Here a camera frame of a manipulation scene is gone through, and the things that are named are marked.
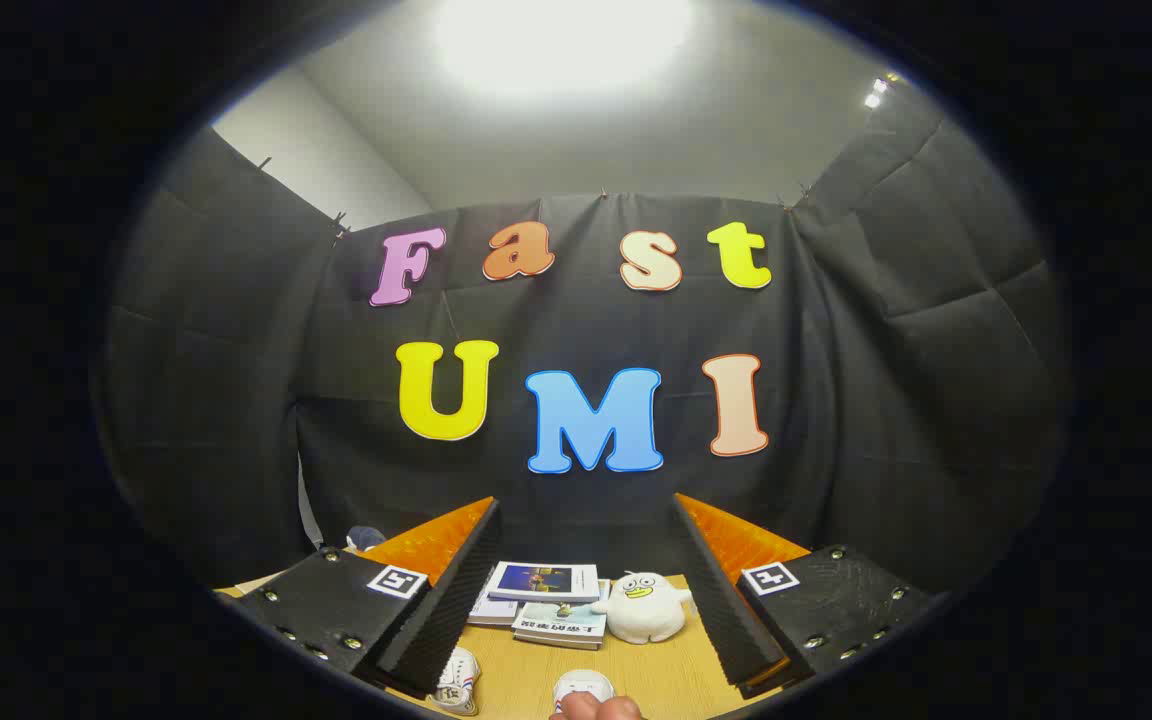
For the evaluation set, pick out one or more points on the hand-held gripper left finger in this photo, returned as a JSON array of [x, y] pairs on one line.
[[456, 610]]

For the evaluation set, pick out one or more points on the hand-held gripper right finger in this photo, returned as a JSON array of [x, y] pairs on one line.
[[721, 610]]

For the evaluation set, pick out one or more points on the white striped canvas shoe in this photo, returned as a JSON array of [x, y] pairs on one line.
[[584, 685], [458, 680]]

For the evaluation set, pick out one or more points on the thin white booklet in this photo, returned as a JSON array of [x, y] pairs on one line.
[[492, 612]]

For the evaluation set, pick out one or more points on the white duck plush toy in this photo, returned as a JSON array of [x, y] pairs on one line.
[[641, 615]]

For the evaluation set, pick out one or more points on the dark blue picture book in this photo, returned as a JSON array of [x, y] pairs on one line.
[[541, 580]]

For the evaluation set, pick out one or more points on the light blue cover book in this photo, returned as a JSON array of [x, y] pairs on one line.
[[561, 618]]

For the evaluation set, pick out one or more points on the small ceiling spotlight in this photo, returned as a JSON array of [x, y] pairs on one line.
[[874, 99]]

